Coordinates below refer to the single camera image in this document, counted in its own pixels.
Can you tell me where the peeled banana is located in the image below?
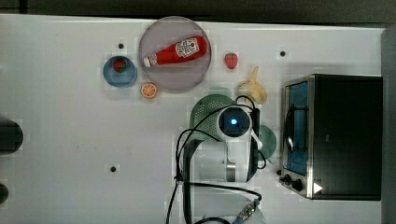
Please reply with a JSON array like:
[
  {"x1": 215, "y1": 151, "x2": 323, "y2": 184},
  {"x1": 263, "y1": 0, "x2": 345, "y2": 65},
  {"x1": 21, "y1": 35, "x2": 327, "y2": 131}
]
[{"x1": 238, "y1": 66, "x2": 267, "y2": 104}]

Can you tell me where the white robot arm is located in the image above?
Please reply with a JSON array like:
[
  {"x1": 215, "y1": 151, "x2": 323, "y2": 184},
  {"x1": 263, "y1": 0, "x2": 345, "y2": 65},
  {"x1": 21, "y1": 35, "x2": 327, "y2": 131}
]
[{"x1": 183, "y1": 105, "x2": 262, "y2": 224}]

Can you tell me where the black toaster oven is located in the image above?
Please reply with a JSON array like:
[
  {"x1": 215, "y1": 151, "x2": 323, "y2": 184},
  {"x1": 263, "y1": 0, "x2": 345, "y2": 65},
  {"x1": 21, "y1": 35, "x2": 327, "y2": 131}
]
[{"x1": 277, "y1": 74, "x2": 383, "y2": 201}]

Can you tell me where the purple round plate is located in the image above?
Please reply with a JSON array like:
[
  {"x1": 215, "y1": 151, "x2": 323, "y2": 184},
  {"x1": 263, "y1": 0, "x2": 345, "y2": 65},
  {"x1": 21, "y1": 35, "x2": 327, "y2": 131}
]
[{"x1": 138, "y1": 16, "x2": 212, "y2": 91}]

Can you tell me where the orange slice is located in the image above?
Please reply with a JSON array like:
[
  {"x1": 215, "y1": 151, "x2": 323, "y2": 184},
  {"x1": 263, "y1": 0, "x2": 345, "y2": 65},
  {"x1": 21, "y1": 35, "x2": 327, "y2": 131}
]
[{"x1": 140, "y1": 82, "x2": 158, "y2": 99}]

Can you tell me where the black object at left edge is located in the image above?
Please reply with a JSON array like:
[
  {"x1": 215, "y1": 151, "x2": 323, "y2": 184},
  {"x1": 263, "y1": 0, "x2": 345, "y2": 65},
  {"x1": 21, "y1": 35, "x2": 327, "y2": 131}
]
[{"x1": 0, "y1": 119, "x2": 23, "y2": 155}]

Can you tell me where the green oval strainer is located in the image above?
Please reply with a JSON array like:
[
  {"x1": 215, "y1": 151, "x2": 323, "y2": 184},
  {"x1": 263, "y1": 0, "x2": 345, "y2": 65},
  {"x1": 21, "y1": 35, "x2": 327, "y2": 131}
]
[{"x1": 190, "y1": 94, "x2": 233, "y2": 141}]

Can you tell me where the blue bowl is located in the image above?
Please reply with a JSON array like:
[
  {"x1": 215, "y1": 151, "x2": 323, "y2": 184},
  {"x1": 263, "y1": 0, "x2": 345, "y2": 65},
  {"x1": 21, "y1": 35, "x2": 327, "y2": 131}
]
[{"x1": 103, "y1": 56, "x2": 137, "y2": 88}]

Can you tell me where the strawberry in blue bowl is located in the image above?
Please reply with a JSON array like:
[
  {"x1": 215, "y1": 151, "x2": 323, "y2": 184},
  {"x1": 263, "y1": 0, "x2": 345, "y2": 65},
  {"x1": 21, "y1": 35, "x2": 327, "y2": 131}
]
[{"x1": 113, "y1": 60, "x2": 127, "y2": 73}]

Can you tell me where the red strawberry on table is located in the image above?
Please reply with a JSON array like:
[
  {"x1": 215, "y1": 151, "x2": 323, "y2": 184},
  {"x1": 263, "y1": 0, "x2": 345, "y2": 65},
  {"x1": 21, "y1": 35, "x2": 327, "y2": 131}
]
[{"x1": 224, "y1": 52, "x2": 238, "y2": 70}]

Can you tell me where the green mug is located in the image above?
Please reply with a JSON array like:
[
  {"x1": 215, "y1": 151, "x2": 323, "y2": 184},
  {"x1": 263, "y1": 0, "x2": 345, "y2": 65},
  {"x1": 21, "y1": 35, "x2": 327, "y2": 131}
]
[{"x1": 259, "y1": 125, "x2": 277, "y2": 162}]

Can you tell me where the red ketchup bottle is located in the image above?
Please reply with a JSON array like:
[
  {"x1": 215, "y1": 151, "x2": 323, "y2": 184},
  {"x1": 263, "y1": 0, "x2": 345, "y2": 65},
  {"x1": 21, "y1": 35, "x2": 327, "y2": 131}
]
[{"x1": 143, "y1": 35, "x2": 208, "y2": 67}]

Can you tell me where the dark object lower left edge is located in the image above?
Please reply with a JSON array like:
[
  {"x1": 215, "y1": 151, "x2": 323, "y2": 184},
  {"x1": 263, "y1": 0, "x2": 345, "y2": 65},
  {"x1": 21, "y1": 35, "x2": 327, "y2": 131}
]
[{"x1": 0, "y1": 184, "x2": 9, "y2": 203}]

